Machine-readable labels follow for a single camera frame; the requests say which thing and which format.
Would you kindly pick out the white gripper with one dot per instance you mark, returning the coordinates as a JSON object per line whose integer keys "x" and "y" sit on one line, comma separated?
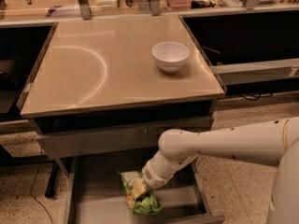
{"x": 151, "y": 175}

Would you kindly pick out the green rice chip bag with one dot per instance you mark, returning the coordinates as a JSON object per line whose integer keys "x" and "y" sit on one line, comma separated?
{"x": 147, "y": 204}

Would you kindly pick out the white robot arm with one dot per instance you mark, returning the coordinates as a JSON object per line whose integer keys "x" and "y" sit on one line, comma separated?
{"x": 269, "y": 143}

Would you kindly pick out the open middle drawer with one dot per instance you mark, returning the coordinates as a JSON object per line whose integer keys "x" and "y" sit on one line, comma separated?
{"x": 97, "y": 194}

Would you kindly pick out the grey top drawer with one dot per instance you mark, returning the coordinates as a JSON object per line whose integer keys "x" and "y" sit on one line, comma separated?
{"x": 109, "y": 139}

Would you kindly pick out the grey drawer cabinet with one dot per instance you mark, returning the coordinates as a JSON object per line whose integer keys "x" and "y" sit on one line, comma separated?
{"x": 101, "y": 73}

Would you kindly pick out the black table leg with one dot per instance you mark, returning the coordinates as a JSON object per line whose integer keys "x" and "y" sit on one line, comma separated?
{"x": 50, "y": 189}

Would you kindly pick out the white bowl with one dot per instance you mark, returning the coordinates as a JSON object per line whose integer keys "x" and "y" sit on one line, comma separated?
{"x": 170, "y": 56}

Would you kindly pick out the metal post left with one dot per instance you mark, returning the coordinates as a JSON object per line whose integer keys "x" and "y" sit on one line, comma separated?
{"x": 85, "y": 11}

